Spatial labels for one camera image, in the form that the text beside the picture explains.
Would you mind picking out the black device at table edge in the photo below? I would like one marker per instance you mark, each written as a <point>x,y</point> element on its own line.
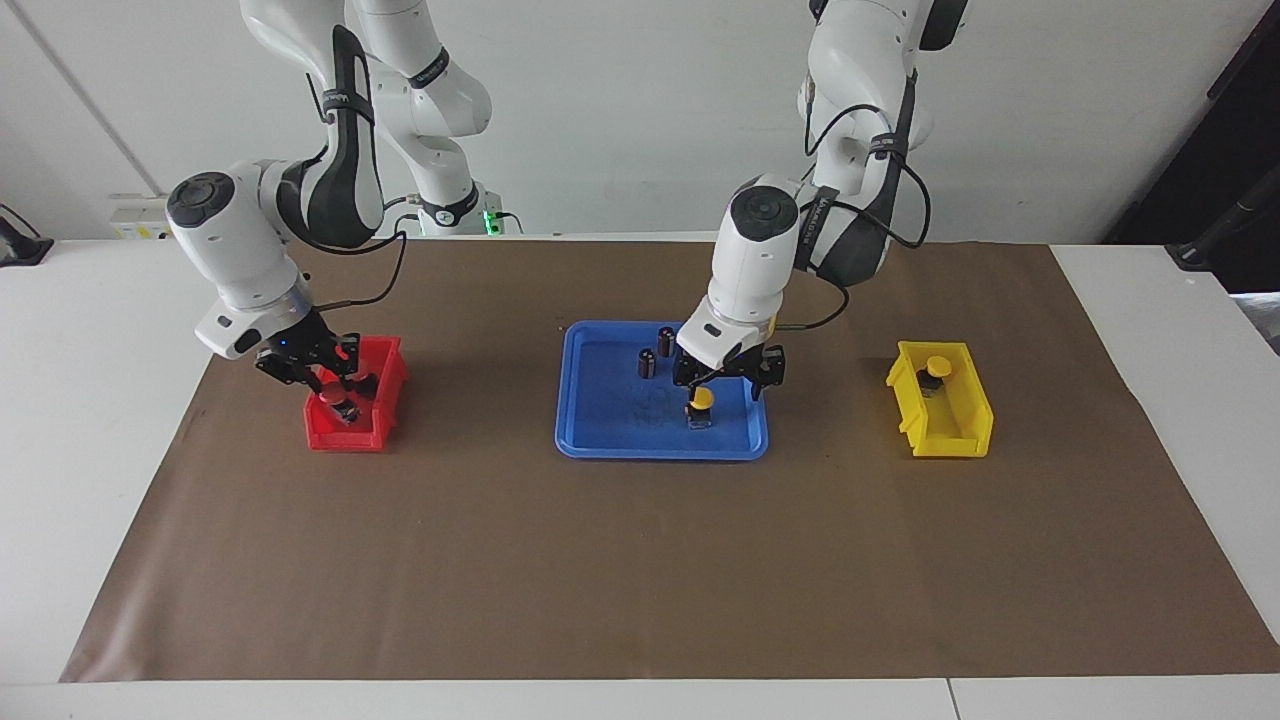
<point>20,248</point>

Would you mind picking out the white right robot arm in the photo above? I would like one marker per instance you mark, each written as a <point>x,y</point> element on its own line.
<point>330,190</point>

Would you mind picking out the black cylindrical capacitor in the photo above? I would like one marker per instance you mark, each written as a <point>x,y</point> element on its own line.
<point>647,363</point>
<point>666,342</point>

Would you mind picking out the brown paper table mat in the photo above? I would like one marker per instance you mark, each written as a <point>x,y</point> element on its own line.
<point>640,560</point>

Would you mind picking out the red plastic bin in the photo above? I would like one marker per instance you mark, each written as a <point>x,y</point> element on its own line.
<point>330,435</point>

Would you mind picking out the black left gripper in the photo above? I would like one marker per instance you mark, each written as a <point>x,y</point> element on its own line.
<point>745,362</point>

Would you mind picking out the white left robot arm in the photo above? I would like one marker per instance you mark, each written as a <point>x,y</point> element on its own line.
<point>760,260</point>

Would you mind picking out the red push button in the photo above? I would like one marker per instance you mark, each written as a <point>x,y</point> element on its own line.
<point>343,410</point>

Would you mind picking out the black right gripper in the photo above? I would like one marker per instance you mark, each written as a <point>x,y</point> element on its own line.
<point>305,350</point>

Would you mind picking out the black backdrop panel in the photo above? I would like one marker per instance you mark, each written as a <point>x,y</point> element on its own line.
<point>1230,150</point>

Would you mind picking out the black stand leg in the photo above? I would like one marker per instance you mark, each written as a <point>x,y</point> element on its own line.
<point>1220,235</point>

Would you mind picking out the yellow push button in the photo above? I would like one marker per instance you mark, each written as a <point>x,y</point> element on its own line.
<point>701,400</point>
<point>936,368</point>

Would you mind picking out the blue plastic tray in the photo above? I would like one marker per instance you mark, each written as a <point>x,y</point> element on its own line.
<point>610,420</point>

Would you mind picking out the yellow plastic bin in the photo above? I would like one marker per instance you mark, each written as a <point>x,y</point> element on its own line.
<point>960,420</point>

